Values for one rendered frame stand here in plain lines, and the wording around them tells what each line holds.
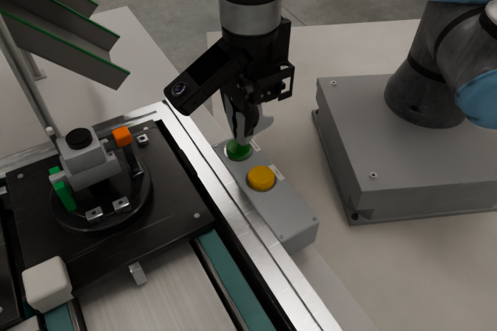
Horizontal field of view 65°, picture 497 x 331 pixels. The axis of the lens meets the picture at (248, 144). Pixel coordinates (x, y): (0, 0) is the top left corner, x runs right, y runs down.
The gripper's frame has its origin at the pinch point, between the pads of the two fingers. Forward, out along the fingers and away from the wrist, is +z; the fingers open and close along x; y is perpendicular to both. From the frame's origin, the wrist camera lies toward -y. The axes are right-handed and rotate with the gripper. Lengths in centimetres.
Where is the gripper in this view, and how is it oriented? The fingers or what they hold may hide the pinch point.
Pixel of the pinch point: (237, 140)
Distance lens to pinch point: 62.6
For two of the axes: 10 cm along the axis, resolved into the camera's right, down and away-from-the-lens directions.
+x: -5.1, -6.3, 5.8
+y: 8.6, -3.7, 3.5
